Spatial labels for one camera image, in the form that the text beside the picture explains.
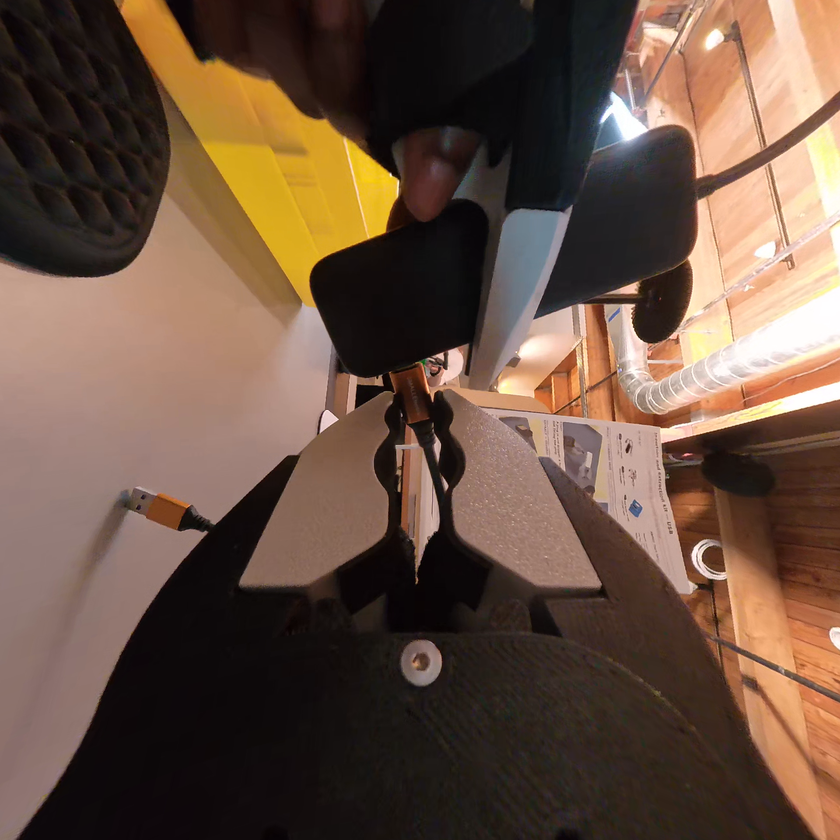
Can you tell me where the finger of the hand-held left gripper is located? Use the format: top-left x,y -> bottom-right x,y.
458,141 -> 573,392

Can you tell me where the orange plug usb cable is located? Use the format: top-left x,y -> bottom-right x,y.
128,364 -> 454,532

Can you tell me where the printed instruction sheet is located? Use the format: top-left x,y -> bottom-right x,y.
482,407 -> 693,595

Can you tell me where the silver air duct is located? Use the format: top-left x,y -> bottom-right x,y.
604,308 -> 840,414

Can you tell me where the black usb hub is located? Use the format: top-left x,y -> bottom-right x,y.
308,125 -> 698,378

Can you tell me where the white coiled cable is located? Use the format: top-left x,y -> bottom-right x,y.
691,538 -> 728,580

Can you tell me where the yellow plastic bin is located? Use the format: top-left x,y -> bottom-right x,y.
121,0 -> 401,309

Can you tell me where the black mouse pad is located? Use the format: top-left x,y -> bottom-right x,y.
0,0 -> 172,277

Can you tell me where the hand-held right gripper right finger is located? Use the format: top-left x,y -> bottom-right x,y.
432,388 -> 602,596

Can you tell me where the black round ceiling disc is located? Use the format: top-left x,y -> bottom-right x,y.
701,451 -> 775,497
632,259 -> 694,343

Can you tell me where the person's left hand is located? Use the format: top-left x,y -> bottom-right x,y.
167,0 -> 487,229

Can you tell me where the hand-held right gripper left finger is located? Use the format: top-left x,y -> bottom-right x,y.
238,391 -> 403,589

